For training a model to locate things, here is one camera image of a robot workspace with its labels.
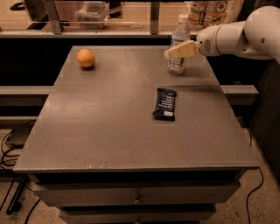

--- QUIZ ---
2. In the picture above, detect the clear plastic water bottle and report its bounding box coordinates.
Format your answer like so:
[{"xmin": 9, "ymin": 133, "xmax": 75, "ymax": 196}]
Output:
[{"xmin": 168, "ymin": 14, "xmax": 190, "ymax": 75}]

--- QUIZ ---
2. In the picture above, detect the grey drawer cabinet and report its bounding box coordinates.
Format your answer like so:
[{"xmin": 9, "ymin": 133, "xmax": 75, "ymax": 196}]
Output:
[{"xmin": 29, "ymin": 170, "xmax": 246, "ymax": 224}]

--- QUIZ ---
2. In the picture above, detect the black cable right floor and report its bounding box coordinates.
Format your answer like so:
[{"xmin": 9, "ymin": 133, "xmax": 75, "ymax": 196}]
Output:
[{"xmin": 245, "ymin": 125, "xmax": 265, "ymax": 224}]

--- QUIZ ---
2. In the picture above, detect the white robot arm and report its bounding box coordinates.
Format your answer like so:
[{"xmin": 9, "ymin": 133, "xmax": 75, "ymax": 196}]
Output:
[{"xmin": 164, "ymin": 6, "xmax": 280, "ymax": 64}]

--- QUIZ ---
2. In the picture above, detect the colourful snack bag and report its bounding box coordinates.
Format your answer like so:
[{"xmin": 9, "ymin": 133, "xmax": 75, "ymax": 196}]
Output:
[{"xmin": 186, "ymin": 0, "xmax": 244, "ymax": 31}]

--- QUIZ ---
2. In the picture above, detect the black cables left floor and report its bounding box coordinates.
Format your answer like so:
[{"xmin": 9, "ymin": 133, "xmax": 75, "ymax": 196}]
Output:
[{"xmin": 0, "ymin": 119, "xmax": 42, "ymax": 224}]

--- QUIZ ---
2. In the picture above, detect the metal shelf rail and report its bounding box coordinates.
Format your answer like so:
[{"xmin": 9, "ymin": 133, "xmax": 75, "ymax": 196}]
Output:
[{"xmin": 0, "ymin": 0, "xmax": 280, "ymax": 39}]

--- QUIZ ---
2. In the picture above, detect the orange fruit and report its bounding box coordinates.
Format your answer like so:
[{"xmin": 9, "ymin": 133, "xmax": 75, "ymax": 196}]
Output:
[{"xmin": 77, "ymin": 49, "xmax": 95, "ymax": 68}]

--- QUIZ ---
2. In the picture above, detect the dark blue snack bar wrapper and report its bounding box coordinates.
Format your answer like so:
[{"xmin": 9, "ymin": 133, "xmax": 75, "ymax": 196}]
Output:
[{"xmin": 152, "ymin": 87, "xmax": 177, "ymax": 121}]

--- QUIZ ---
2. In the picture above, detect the clear plastic storage box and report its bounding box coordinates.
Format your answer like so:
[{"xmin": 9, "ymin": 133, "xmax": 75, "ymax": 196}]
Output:
[{"xmin": 74, "ymin": 1, "xmax": 109, "ymax": 30}]

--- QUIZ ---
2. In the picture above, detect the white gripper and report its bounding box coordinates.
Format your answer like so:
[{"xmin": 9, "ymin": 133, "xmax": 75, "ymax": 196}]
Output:
[{"xmin": 164, "ymin": 24, "xmax": 221, "ymax": 60}]

